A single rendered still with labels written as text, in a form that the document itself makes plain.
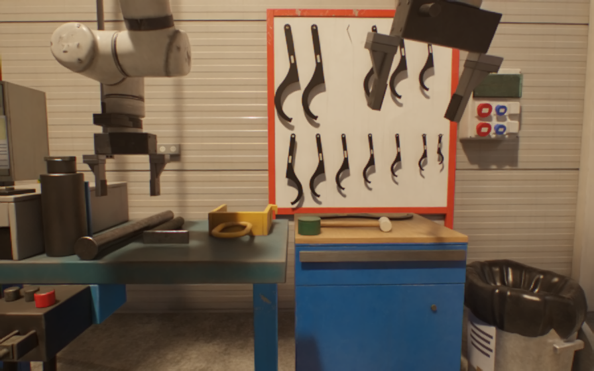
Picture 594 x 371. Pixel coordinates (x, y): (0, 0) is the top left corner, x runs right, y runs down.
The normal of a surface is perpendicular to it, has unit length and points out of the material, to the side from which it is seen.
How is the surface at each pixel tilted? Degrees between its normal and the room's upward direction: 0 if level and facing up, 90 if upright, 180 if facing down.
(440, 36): 114
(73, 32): 87
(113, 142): 89
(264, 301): 90
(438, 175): 90
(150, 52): 122
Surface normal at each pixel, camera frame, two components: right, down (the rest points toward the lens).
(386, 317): 0.01, 0.08
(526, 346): -0.50, 0.12
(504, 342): -0.73, 0.11
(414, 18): 0.08, 0.48
